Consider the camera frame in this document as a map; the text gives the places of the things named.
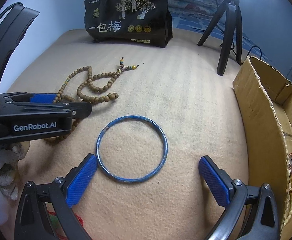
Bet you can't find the brown wooden bead necklace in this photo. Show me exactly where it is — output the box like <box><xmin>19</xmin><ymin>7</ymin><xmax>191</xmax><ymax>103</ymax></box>
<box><xmin>44</xmin><ymin>56</ymin><xmax>140</xmax><ymax>145</ymax></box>

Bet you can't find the green jade pendant red cord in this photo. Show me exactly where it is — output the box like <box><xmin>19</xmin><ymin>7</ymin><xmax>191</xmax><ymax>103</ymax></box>
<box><xmin>46</xmin><ymin>204</ymin><xmax>87</xmax><ymax>240</ymax></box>

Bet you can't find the dark blue bangle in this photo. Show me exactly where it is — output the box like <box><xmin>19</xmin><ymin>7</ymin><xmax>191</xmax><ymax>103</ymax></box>
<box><xmin>96</xmin><ymin>115</ymin><xmax>169</xmax><ymax>184</ymax></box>

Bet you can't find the gloved left hand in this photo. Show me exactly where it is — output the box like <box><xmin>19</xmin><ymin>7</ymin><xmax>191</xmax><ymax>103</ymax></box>
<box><xmin>0</xmin><ymin>141</ymin><xmax>30</xmax><ymax>225</ymax></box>

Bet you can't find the beige bed blanket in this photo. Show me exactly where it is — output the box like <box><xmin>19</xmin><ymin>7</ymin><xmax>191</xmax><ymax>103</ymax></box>
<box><xmin>5</xmin><ymin>27</ymin><xmax>286</xmax><ymax>240</ymax></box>

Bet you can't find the open cardboard box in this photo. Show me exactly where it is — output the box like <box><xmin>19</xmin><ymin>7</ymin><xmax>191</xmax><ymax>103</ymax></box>
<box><xmin>233</xmin><ymin>56</ymin><xmax>292</xmax><ymax>233</ymax></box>

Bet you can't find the black printed snack bag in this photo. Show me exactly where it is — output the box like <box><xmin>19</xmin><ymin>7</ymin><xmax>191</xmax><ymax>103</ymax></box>
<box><xmin>84</xmin><ymin>0</ymin><xmax>173</xmax><ymax>48</ymax></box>

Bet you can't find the black tripod stand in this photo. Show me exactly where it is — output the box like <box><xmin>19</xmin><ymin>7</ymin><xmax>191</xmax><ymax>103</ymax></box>
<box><xmin>198</xmin><ymin>0</ymin><xmax>243</xmax><ymax>76</ymax></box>

